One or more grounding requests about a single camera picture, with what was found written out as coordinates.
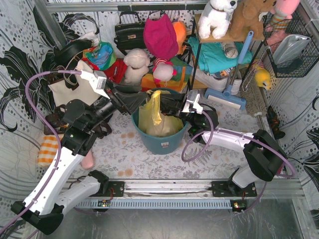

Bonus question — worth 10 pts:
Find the brown teddy bear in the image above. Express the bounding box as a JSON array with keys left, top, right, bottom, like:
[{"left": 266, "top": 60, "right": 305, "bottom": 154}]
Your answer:
[{"left": 229, "top": 0, "right": 277, "bottom": 40}]

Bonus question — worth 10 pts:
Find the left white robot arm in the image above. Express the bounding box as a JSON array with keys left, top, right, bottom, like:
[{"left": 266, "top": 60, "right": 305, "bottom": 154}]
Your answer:
[{"left": 11, "top": 85, "right": 147, "bottom": 235}]

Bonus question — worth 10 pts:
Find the white sheep plush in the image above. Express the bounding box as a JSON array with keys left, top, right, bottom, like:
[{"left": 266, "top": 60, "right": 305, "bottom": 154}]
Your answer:
[{"left": 124, "top": 48, "right": 150, "bottom": 85}]

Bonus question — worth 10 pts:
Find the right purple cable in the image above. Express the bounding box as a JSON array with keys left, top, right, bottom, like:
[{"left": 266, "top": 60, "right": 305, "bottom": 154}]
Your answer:
[{"left": 181, "top": 111, "right": 297, "bottom": 179}]

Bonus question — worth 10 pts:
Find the yellow duck plush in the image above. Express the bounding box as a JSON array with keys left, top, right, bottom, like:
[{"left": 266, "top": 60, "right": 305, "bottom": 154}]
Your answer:
[{"left": 252, "top": 60, "right": 271, "bottom": 90}]

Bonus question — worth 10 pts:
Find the white dog plush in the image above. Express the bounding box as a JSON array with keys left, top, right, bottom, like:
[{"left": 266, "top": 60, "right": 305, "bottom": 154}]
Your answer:
[{"left": 198, "top": 0, "right": 238, "bottom": 39}]

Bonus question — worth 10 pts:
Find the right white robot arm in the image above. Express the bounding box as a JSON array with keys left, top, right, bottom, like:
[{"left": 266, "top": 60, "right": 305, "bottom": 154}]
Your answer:
[{"left": 160, "top": 91, "right": 287, "bottom": 190}]

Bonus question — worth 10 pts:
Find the teal trash bin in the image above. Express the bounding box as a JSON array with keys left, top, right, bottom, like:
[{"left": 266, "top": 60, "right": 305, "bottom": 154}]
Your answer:
[{"left": 132, "top": 88, "right": 187, "bottom": 155}]

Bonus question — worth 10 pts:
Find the metal base rail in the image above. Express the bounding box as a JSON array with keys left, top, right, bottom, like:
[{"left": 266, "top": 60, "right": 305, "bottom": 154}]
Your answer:
[{"left": 59, "top": 178, "right": 275, "bottom": 210}]

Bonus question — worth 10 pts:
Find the red cloth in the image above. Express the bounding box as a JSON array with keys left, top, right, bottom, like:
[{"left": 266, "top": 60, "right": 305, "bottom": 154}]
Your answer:
[{"left": 87, "top": 59, "right": 128, "bottom": 84}]

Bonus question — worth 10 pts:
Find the cream tote bag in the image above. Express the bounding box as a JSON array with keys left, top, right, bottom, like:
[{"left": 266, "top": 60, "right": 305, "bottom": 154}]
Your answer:
[{"left": 49, "top": 75, "right": 100, "bottom": 107}]

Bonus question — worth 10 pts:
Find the yellow trash bag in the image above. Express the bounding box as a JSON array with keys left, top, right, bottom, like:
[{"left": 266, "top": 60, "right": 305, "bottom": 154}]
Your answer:
[{"left": 138, "top": 90, "right": 184, "bottom": 137}]

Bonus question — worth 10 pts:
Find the pink plush toy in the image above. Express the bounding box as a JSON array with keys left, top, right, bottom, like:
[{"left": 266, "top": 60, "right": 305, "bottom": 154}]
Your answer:
[{"left": 265, "top": 0, "right": 300, "bottom": 46}]

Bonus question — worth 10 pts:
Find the pink white doll plush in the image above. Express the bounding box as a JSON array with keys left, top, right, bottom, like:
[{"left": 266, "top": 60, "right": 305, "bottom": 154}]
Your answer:
[{"left": 153, "top": 58, "right": 177, "bottom": 83}]

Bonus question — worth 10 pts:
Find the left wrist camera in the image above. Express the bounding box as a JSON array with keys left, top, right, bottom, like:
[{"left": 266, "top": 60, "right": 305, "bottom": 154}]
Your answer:
[{"left": 80, "top": 70, "right": 110, "bottom": 99}]

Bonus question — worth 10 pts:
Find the rainbow striped cloth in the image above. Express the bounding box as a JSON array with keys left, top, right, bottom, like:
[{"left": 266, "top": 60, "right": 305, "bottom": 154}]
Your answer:
[{"left": 141, "top": 57, "right": 193, "bottom": 92}]

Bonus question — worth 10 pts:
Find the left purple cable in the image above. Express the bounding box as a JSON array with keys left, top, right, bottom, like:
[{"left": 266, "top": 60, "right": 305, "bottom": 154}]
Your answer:
[{"left": 0, "top": 70, "right": 83, "bottom": 237}]

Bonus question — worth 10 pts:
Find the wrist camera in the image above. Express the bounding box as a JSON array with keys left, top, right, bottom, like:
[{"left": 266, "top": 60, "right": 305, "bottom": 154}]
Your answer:
[
  {"left": 181, "top": 90, "right": 203, "bottom": 115},
  {"left": 80, "top": 70, "right": 110, "bottom": 99}
]

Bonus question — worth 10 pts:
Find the black handbag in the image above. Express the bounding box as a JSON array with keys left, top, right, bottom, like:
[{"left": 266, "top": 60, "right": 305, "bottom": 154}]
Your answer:
[{"left": 114, "top": 11, "right": 147, "bottom": 56}]

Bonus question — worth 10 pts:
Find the colourful scarf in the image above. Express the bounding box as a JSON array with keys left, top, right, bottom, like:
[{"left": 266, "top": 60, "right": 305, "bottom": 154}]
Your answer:
[{"left": 82, "top": 42, "right": 117, "bottom": 71}]

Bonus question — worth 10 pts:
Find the floral table mat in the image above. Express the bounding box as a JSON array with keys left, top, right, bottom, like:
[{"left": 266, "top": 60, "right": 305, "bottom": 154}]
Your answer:
[{"left": 92, "top": 112, "right": 247, "bottom": 179}]

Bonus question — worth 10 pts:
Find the purple cable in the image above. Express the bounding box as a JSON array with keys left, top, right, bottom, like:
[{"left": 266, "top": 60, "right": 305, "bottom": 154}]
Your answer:
[
  {"left": 0, "top": 70, "right": 83, "bottom": 237},
  {"left": 181, "top": 111, "right": 297, "bottom": 179}
]

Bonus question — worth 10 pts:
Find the silver pouch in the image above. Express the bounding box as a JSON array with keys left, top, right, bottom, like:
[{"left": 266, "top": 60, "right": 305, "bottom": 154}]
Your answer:
[{"left": 273, "top": 34, "right": 311, "bottom": 65}]

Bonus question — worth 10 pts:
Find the black wire basket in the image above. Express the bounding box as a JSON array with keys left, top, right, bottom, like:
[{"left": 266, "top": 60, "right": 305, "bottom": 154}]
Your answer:
[{"left": 263, "top": 12, "right": 319, "bottom": 78}]

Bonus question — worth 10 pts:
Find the blue lint roller mop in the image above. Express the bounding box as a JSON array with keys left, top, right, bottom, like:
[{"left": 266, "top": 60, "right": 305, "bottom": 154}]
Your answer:
[{"left": 204, "top": 31, "right": 254, "bottom": 110}]

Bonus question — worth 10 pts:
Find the orange checkered towel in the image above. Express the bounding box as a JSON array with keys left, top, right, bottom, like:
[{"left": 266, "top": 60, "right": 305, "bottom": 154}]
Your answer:
[{"left": 37, "top": 135, "right": 58, "bottom": 167}]

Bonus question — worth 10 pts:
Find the black hat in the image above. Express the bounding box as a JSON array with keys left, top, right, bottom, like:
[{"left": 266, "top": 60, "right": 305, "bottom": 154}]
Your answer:
[{"left": 53, "top": 39, "right": 93, "bottom": 66}]

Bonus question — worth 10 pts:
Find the teal folded cloth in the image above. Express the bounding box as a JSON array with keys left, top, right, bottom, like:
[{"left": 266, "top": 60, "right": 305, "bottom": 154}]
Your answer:
[{"left": 188, "top": 37, "right": 252, "bottom": 73}]

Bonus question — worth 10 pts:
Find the grey chenille duster mop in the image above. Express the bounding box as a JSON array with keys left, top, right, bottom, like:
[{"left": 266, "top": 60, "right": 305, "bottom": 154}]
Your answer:
[{"left": 239, "top": 69, "right": 267, "bottom": 117}]

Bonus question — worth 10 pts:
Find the orange plush toy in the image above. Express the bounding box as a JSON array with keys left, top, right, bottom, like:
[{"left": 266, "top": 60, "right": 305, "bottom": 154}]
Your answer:
[{"left": 172, "top": 21, "right": 186, "bottom": 55}]

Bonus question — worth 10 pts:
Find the magenta cloth bag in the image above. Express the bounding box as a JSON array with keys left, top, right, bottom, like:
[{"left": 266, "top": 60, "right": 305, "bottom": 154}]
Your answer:
[{"left": 143, "top": 13, "right": 178, "bottom": 60}]

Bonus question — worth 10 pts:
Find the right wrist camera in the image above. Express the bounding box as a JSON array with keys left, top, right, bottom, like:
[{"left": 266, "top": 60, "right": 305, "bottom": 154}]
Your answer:
[{"left": 181, "top": 90, "right": 203, "bottom": 115}]

